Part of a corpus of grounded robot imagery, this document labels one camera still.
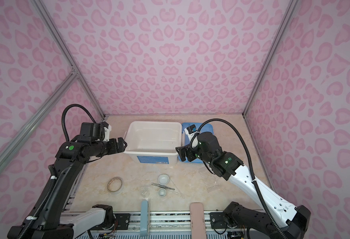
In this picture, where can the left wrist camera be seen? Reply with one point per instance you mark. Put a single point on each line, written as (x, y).
(105, 130)

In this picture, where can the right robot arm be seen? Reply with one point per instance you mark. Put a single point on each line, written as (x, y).
(279, 219)

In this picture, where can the glass stirring rod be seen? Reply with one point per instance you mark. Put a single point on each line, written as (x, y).
(177, 188)

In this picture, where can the clear glass beaker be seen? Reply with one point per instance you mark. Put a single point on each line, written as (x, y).
(144, 192)

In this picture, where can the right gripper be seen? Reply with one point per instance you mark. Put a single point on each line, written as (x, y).
(189, 150)

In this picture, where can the metal tweezers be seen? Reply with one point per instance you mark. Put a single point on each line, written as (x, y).
(163, 186)

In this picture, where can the clear tape roll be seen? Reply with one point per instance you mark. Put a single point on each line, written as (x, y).
(115, 185)

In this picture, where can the white plastic bin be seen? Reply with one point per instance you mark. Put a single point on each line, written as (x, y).
(154, 142)

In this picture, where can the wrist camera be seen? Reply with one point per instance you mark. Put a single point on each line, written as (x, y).
(105, 130)
(191, 131)

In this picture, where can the aluminium mounting rail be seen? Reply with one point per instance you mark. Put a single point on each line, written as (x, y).
(101, 217)

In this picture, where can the light blue clamp bar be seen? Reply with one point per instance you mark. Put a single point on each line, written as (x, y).
(145, 219)

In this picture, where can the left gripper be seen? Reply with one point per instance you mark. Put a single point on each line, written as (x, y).
(115, 149)

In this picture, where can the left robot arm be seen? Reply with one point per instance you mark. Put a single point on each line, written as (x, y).
(43, 221)

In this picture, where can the small white ceramic dish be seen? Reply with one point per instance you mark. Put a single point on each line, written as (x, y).
(162, 192)

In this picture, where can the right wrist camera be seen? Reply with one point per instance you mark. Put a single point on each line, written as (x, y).
(191, 131)

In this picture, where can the pink clamp bar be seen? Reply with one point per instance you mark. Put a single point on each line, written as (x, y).
(198, 226)

